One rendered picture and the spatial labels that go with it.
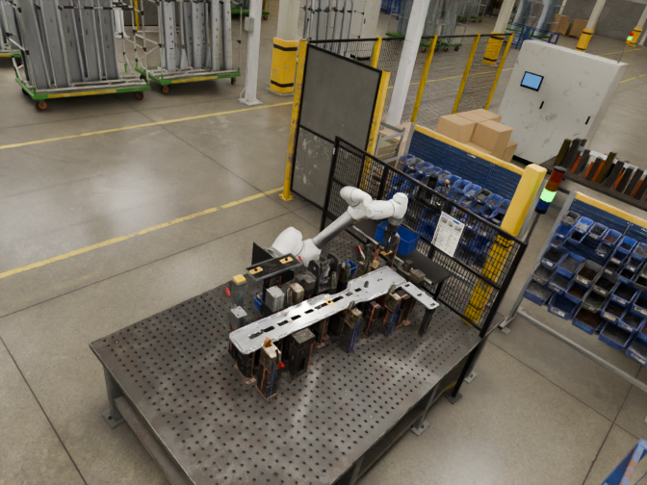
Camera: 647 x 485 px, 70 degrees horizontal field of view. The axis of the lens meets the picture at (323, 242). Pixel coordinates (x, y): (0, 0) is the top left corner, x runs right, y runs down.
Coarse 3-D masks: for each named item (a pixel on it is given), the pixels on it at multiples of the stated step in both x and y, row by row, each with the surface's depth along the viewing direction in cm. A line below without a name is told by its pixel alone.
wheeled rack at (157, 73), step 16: (160, 0) 831; (176, 0) 853; (192, 0) 876; (208, 0) 926; (240, 16) 934; (160, 32) 825; (176, 32) 945; (240, 32) 950; (160, 48) 840; (240, 48) 968; (144, 80) 935; (160, 80) 873; (176, 80) 891; (192, 80) 916
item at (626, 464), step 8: (640, 440) 255; (632, 448) 260; (640, 448) 250; (632, 456) 248; (640, 456) 254; (624, 464) 261; (632, 464) 241; (616, 472) 266; (624, 472) 263; (632, 472) 237; (608, 480) 271; (616, 480) 268; (624, 480) 233
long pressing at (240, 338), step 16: (384, 272) 341; (352, 288) 320; (368, 288) 323; (384, 288) 325; (304, 304) 299; (320, 304) 301; (336, 304) 303; (272, 320) 282; (288, 320) 284; (304, 320) 286; (240, 336) 268; (272, 336) 271
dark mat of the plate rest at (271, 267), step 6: (276, 258) 309; (282, 258) 310; (294, 258) 312; (264, 264) 302; (270, 264) 302; (276, 264) 304; (282, 264) 304; (288, 264) 305; (294, 264) 306; (264, 270) 296; (270, 270) 297; (276, 270) 298; (258, 276) 290
